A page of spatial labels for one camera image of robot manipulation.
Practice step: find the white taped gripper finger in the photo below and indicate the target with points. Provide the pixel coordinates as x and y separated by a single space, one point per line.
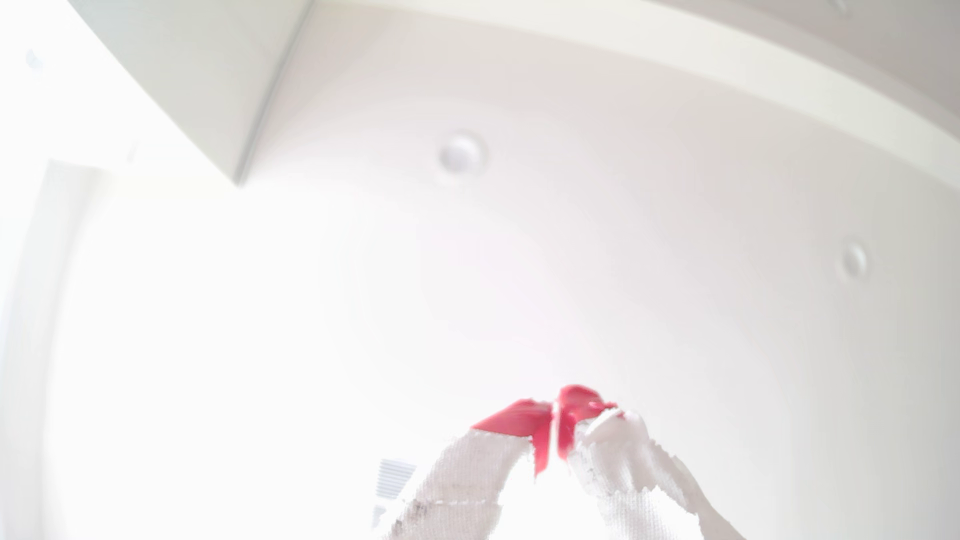
457 487
630 480

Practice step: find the white ceiling air vent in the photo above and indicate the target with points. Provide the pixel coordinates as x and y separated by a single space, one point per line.
394 478

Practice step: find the round recessed ceiling light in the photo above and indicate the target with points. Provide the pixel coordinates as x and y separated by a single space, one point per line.
853 261

